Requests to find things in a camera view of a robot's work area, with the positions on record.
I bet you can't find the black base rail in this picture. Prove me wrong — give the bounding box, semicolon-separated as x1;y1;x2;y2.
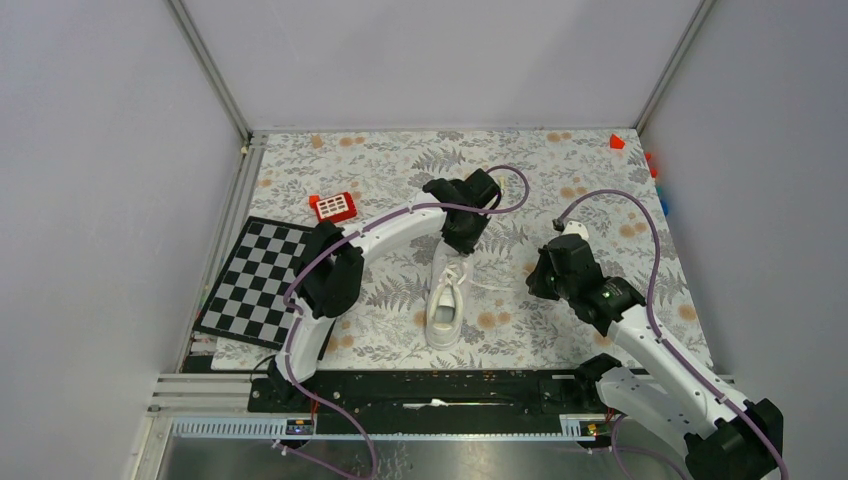
247;370;619;428

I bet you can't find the black white chessboard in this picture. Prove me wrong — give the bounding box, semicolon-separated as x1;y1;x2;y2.
193;216;311;350

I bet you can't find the grey slotted cable duct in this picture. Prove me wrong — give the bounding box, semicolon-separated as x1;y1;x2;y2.
172;409;613;441

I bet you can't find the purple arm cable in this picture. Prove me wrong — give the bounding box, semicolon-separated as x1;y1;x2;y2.
270;165;531;480
552;189;791;480

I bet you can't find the white sneaker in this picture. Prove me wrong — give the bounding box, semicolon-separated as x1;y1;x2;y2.
425;240;512;351

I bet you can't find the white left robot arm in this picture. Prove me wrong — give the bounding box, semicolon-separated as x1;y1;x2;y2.
268;169;502;411

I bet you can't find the floral patterned table mat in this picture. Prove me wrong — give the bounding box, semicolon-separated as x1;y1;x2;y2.
211;129;714;372

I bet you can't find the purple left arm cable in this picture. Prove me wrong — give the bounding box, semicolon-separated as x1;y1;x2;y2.
270;165;531;480

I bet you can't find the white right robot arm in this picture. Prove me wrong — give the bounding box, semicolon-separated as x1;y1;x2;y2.
526;233;787;479

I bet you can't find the red triangular block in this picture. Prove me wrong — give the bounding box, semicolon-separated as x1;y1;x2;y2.
609;134;626;150

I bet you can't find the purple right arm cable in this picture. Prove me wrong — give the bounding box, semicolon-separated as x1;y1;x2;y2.
552;189;791;480

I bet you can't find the blue toy piece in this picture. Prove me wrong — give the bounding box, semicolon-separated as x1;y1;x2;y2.
656;186;669;216

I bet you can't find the red white grid toy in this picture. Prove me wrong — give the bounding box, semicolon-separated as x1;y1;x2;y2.
308;192;358;223

